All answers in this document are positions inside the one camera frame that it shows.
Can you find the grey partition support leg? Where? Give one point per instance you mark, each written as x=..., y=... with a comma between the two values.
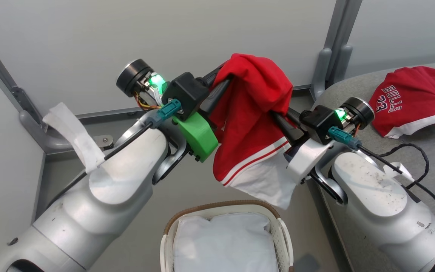
x=47, y=138

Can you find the large white tape tag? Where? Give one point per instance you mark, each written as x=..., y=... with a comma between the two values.
x=76, y=134

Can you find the grey partition corner post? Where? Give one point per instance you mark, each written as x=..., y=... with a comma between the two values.
x=2, y=71

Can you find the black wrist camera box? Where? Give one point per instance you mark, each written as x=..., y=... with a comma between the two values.
x=317, y=121
x=185, y=94

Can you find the red Bulls 23 jersey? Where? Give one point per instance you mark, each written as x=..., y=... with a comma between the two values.
x=410, y=100

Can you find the small white tape tag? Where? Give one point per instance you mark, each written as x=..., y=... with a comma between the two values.
x=401, y=172

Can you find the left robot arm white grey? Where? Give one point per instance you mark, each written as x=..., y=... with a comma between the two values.
x=100, y=200

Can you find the red shorts with white trim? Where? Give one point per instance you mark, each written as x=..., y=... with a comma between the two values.
x=251, y=124

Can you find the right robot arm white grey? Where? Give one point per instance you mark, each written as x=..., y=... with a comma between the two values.
x=387, y=204

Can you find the white laundry basket brown rim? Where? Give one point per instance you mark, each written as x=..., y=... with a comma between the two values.
x=282, y=238

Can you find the grey double partition post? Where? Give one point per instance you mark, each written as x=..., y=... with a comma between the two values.
x=334, y=45

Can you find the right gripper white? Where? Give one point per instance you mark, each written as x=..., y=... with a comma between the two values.
x=305, y=160

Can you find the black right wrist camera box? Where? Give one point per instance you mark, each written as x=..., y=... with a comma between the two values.
x=317, y=121

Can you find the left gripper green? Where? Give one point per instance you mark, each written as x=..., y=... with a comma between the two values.
x=198, y=135

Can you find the white cloth in basket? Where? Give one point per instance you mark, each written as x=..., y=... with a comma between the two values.
x=225, y=241

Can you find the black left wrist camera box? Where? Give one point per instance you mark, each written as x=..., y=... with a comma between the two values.
x=185, y=94

